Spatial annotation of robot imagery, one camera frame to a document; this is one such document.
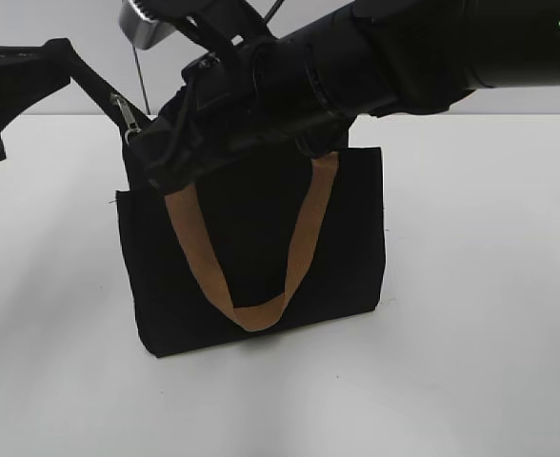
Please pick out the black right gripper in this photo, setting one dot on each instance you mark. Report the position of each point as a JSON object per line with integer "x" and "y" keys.
{"x": 213, "y": 120}

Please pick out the black canvas tote bag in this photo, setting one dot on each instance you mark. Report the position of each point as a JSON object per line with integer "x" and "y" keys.
{"x": 272, "y": 242}

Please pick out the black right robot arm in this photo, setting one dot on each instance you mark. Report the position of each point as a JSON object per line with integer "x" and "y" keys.
{"x": 384, "y": 57}

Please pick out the metal zipper pull with ring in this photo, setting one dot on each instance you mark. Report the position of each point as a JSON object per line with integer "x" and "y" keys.
{"x": 132, "y": 126}

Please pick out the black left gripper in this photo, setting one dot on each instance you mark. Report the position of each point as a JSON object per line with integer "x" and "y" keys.
{"x": 27, "y": 76}

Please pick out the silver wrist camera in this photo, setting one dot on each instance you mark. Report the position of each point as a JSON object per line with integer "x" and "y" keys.
{"x": 146, "y": 23}

